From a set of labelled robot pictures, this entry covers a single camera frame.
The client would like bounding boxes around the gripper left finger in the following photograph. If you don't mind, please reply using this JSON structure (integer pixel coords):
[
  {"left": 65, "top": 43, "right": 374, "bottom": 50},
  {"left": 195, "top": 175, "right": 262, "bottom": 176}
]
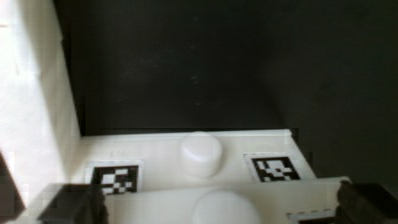
[{"left": 37, "top": 184, "right": 108, "bottom": 224}]

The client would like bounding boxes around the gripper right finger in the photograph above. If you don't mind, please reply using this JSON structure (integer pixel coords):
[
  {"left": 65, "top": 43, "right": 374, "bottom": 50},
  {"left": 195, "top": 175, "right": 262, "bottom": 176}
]
[{"left": 335, "top": 181, "right": 398, "bottom": 224}]

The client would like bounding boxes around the white front drawer with knob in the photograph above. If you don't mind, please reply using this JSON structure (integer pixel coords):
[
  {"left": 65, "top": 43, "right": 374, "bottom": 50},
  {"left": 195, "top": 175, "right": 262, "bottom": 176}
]
[{"left": 70, "top": 129, "right": 316, "bottom": 191}]

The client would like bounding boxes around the white L-shaped fence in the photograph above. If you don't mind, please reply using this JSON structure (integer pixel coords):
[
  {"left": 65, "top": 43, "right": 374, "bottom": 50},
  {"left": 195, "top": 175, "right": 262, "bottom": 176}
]
[{"left": 0, "top": 0, "right": 79, "bottom": 224}]

